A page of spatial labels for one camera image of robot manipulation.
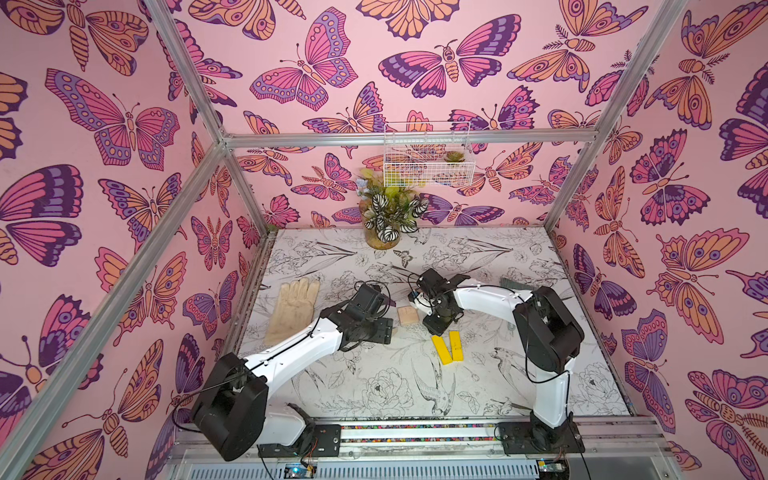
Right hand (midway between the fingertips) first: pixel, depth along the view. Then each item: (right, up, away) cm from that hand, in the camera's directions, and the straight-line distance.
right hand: (437, 321), depth 95 cm
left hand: (-17, +1, -9) cm, 19 cm away
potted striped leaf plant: (-16, +36, +5) cm, 40 cm away
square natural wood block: (-9, +2, 0) cm, 9 cm away
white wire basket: (-1, +53, +11) cm, 54 cm away
